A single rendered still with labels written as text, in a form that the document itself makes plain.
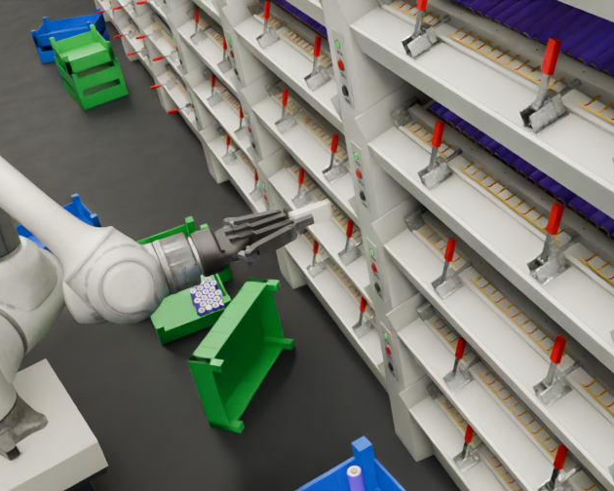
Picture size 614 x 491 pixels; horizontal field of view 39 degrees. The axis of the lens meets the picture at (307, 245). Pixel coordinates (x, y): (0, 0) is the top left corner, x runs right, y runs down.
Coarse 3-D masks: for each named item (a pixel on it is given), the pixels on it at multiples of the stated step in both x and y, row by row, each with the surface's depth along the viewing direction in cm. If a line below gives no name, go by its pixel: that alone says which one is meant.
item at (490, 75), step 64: (384, 0) 125; (448, 0) 116; (512, 0) 107; (384, 64) 122; (448, 64) 107; (512, 64) 101; (576, 64) 91; (512, 128) 92; (576, 128) 88; (576, 192) 87
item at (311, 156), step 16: (256, 80) 202; (272, 80) 203; (256, 96) 203; (256, 112) 201; (272, 112) 198; (272, 128) 193; (320, 128) 184; (288, 144) 185; (304, 144) 182; (304, 160) 178; (320, 160) 175; (320, 176) 171; (336, 192) 165; (352, 192) 162; (352, 208) 159
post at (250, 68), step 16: (224, 0) 192; (224, 16) 197; (224, 32) 203; (240, 48) 197; (240, 64) 199; (256, 64) 200; (240, 96) 211; (256, 128) 208; (256, 144) 213; (272, 144) 211; (256, 160) 219; (272, 192) 217; (272, 208) 222; (288, 208) 221; (288, 256) 228; (288, 272) 231
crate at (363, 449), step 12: (360, 444) 108; (360, 456) 108; (372, 456) 109; (336, 468) 109; (348, 468) 110; (372, 468) 110; (384, 468) 108; (312, 480) 108; (324, 480) 109; (336, 480) 110; (372, 480) 111; (384, 480) 109; (396, 480) 106
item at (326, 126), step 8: (280, 88) 200; (288, 88) 197; (288, 96) 196; (296, 96) 193; (296, 104) 193; (304, 104) 189; (304, 112) 190; (312, 112) 185; (312, 120) 187; (320, 120) 181; (328, 128) 177; (320, 136) 180; (344, 136) 172; (328, 144) 176; (344, 144) 170; (336, 152) 172
